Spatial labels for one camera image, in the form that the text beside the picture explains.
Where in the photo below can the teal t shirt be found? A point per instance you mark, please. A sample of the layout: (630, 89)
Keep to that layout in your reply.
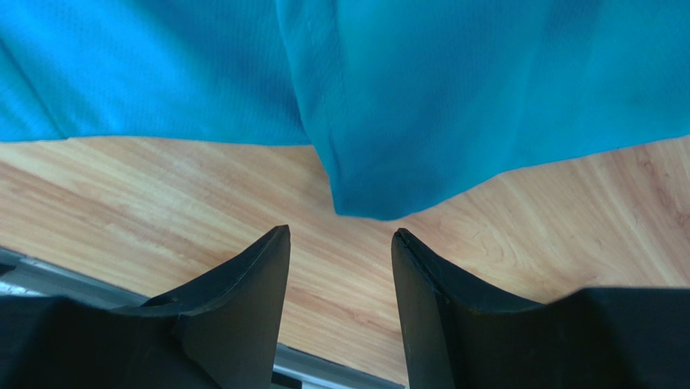
(407, 103)

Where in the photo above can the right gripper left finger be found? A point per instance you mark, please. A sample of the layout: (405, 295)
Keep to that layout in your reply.
(219, 330)

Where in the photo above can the aluminium frame rail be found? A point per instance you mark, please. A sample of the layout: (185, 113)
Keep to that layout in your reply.
(25, 276)

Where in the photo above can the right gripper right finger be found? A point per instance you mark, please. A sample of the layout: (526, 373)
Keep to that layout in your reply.
(461, 332)

